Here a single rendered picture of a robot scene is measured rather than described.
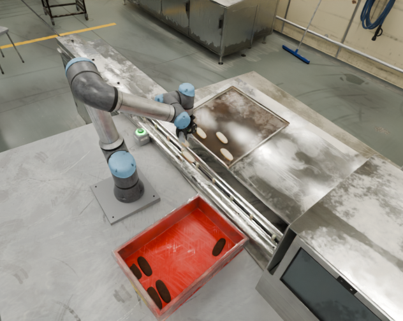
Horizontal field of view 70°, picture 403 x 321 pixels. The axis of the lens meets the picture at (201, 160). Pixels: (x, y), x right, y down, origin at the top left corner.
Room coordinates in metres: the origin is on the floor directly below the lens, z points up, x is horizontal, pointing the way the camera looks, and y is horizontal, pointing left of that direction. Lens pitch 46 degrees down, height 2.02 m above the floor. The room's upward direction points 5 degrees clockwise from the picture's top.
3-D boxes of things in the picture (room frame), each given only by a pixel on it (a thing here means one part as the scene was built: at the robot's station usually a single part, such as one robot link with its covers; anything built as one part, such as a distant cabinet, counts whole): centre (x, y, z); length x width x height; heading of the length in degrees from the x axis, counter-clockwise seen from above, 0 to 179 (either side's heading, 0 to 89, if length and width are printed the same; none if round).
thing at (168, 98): (1.13, 0.18, 1.23); 0.11 x 0.11 x 0.08; 31
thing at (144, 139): (1.29, 0.37, 0.84); 0.08 x 0.08 x 0.11; 43
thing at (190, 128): (1.19, 0.09, 1.08); 0.09 x 0.08 x 0.12; 43
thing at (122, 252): (0.58, 0.05, 0.88); 0.49 x 0.34 x 0.10; 136
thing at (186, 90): (1.19, 0.10, 1.24); 0.09 x 0.08 x 0.11; 121
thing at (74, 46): (1.99, 0.85, 0.89); 1.25 x 0.18 x 0.09; 43
